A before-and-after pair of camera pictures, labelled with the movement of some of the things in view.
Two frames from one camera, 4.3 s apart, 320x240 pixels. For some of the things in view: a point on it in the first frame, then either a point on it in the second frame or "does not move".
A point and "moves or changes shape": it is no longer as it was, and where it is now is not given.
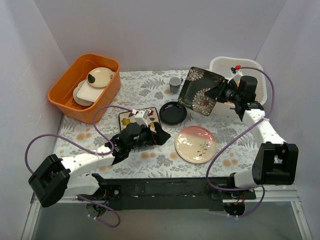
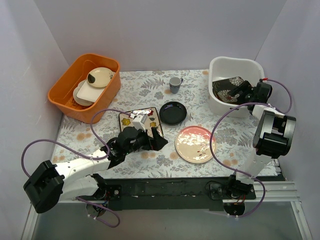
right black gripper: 222,91 -> 243,89
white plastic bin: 221,66 does not move
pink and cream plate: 195,144 does not move
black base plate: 200,192 does not move
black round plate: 172,113 does not move
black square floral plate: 198,82 moves or changes shape
